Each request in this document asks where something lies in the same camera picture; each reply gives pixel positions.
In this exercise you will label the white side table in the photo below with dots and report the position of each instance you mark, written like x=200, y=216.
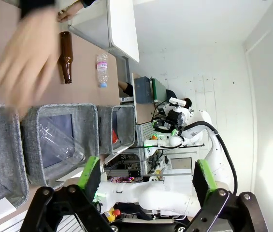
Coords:
x=117, y=26

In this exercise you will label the red crushed can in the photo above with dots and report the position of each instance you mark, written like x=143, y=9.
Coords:
x=115, y=137

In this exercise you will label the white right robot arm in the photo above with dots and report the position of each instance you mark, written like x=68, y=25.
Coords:
x=150, y=195

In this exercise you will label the green board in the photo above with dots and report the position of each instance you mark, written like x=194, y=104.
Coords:
x=160, y=89

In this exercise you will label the large clear plastic bottle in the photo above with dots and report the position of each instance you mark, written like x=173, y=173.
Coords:
x=61, y=145

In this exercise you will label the person's right hand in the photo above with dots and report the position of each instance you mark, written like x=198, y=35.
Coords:
x=30, y=62

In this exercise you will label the blue-grey box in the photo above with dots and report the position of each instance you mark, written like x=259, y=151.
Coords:
x=142, y=90

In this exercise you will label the background arm black sleeve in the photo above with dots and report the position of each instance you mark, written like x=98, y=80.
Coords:
x=127, y=88

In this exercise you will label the person's left hand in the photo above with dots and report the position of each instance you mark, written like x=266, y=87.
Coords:
x=68, y=13

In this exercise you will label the yellow emergency stop button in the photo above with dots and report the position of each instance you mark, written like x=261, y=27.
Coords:
x=112, y=215

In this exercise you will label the aluminium frame rack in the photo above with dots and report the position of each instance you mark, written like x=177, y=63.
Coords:
x=126, y=166

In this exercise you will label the grey fabric basket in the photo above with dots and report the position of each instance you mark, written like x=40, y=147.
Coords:
x=126, y=125
x=83, y=125
x=5, y=149

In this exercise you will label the person's left forearm dark sleeve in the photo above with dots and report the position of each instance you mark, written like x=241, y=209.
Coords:
x=89, y=3

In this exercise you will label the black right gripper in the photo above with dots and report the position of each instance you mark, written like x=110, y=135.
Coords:
x=176, y=118

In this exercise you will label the small clear water bottle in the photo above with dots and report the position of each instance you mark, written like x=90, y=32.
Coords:
x=102, y=70

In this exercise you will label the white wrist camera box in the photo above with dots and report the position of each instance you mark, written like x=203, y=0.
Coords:
x=177, y=101

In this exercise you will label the brown glass bottle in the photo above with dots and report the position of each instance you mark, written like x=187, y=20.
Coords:
x=66, y=55

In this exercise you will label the background person black hair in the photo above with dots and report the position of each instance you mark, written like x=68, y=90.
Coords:
x=188, y=102

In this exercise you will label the left gripper black finger with green pad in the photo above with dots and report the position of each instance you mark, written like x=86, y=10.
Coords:
x=91, y=178

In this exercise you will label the person's right forearm dark sleeve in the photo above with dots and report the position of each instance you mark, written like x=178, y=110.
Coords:
x=37, y=7

